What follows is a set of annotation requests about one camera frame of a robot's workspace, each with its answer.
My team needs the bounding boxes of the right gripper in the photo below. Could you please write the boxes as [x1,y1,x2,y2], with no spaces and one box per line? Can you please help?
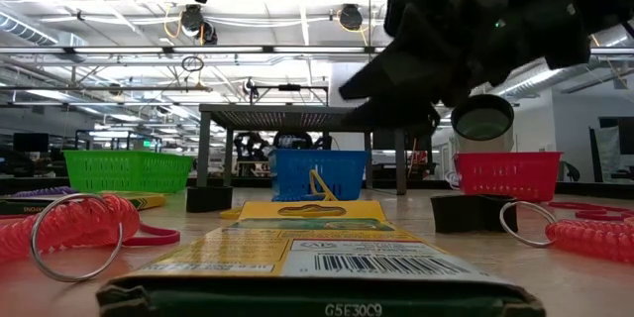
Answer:
[339,0,593,130]

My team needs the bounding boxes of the black eraser block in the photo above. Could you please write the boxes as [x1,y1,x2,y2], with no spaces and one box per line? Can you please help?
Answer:
[429,193,519,235]

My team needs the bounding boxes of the yellow crayon box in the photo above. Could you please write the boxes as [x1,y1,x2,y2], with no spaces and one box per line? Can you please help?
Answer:
[0,190,168,217]
[95,200,546,317]

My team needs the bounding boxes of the red-orange coil wrist keychain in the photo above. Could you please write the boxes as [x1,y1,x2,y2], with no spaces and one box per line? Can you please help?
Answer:
[0,192,143,283]
[498,200,634,264]

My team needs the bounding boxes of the purple coil wrist keychain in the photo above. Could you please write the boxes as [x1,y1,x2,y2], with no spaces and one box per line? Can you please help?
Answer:
[9,185,80,198]

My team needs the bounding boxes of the black office chair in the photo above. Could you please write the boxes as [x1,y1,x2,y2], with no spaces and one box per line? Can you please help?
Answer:
[562,160,581,183]

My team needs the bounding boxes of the background robot arms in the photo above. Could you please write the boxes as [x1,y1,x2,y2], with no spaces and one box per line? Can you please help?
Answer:
[232,130,334,162]

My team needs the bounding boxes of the blue plastic basket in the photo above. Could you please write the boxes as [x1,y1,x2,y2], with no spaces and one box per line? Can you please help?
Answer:
[268,148,370,203]

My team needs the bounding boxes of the small ceiling reel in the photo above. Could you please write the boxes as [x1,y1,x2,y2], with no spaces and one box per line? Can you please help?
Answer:
[241,76,260,100]

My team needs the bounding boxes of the grey perforated metal shelf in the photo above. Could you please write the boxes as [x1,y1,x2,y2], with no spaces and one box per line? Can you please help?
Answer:
[196,103,410,197]

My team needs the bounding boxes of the red plastic basket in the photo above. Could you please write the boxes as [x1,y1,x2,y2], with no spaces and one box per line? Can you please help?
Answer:
[453,152,564,203]

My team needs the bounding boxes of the green plastic basket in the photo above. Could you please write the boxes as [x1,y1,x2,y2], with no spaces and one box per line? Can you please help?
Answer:
[62,150,194,194]

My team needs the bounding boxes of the black monitor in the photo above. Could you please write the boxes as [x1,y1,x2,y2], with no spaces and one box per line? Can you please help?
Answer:
[13,132,51,154]

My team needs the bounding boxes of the black ceiling cable reel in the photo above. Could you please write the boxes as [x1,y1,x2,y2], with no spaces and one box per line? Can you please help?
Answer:
[338,3,365,32]
[178,3,219,46]

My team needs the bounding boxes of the hanging cable loop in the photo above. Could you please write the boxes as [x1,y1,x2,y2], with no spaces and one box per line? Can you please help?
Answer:
[180,54,205,73]

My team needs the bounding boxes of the black overhead camera rig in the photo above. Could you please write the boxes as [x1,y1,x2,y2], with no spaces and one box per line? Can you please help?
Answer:
[250,83,331,108]

